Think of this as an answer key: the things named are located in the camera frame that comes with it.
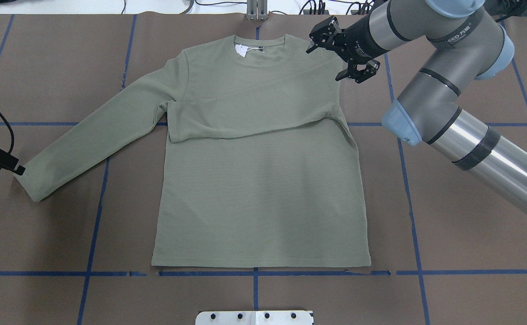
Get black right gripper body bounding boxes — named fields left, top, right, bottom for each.
left=334, top=19, right=380, bottom=70

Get olive green long-sleeve shirt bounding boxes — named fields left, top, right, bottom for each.
left=17, top=34, right=371, bottom=268

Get right robot arm grey silver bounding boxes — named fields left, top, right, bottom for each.
left=307, top=0, right=527, bottom=214

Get white garment hang tag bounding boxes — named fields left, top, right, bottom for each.
left=234, top=44, right=250, bottom=58

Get black cables at table edge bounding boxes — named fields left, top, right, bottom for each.
left=300, top=0, right=374, bottom=16

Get grey aluminium camera post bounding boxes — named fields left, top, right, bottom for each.
left=245, top=0, right=269, bottom=21

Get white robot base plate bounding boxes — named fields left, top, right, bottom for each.
left=195, top=310, right=314, bottom=325

